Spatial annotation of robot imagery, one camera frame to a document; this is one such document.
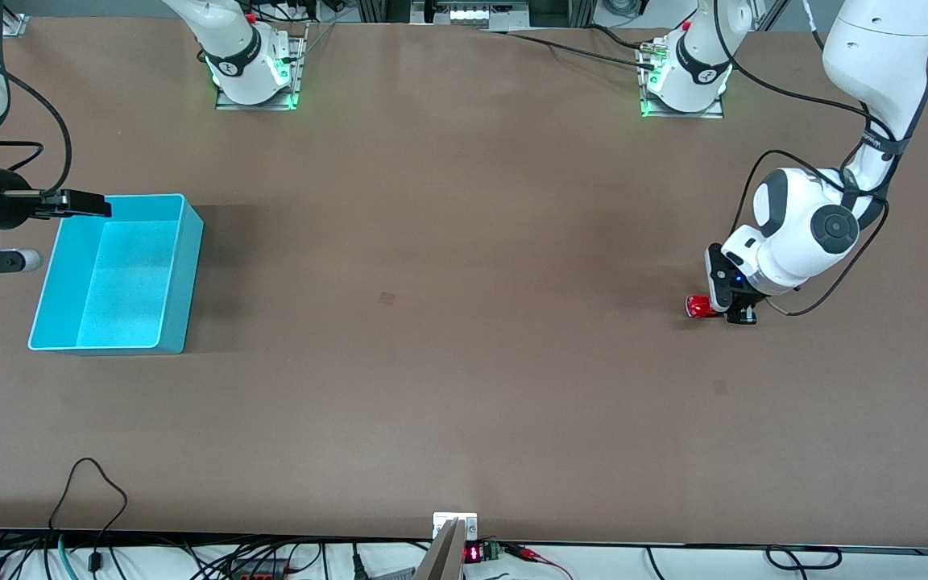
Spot power strip orange switches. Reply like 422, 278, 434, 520
226, 560, 288, 580

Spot lit control unit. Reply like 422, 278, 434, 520
412, 0, 529, 31

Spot grey camera pole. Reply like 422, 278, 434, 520
413, 518, 465, 580

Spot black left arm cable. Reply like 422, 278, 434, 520
712, 0, 892, 317

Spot blue plastic box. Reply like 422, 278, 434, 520
27, 193, 205, 355

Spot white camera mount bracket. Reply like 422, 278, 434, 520
433, 512, 479, 541

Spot red clip lead wire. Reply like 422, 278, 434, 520
512, 546, 574, 580

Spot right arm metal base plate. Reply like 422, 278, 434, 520
216, 23, 308, 111

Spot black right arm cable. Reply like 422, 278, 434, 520
0, 40, 73, 194

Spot black coiled cable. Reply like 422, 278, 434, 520
766, 546, 842, 571

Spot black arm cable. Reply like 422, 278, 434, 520
712, 0, 892, 317
0, 40, 73, 194

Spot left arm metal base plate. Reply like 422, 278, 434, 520
639, 40, 725, 119

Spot thin black looped cable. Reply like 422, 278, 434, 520
49, 458, 128, 573

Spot short black table cable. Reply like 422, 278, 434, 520
589, 23, 654, 51

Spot long black table cable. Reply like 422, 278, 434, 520
480, 29, 658, 72

